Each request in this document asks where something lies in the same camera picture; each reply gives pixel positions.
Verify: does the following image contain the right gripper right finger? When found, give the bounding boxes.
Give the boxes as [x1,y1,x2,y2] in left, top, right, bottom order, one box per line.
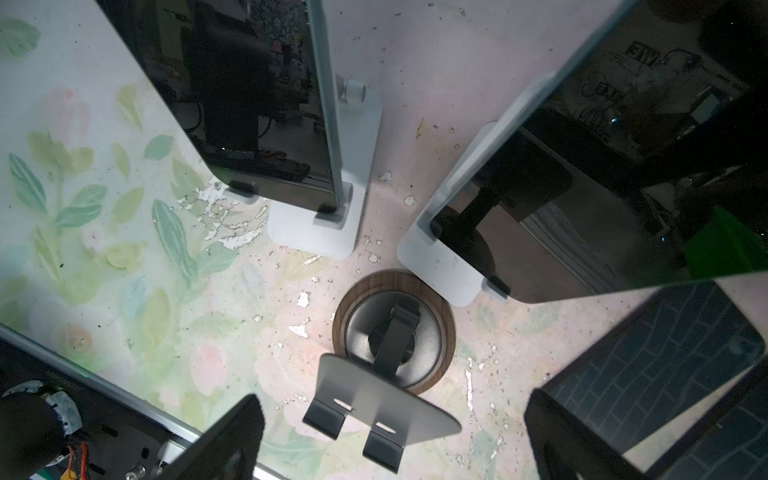
[524,389,646,479]

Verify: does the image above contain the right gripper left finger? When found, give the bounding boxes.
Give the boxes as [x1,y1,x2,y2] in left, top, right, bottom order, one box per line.
[158,394,265,480]

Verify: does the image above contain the round black phone stand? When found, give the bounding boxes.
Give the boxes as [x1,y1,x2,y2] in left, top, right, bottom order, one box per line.
[303,270,462,473]

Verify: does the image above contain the white phone stand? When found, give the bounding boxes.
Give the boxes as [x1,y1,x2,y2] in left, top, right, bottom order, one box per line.
[267,75,383,260]
[396,71,562,307]

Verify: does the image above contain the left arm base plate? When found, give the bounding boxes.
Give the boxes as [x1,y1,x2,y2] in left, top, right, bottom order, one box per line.
[1,341,174,479]

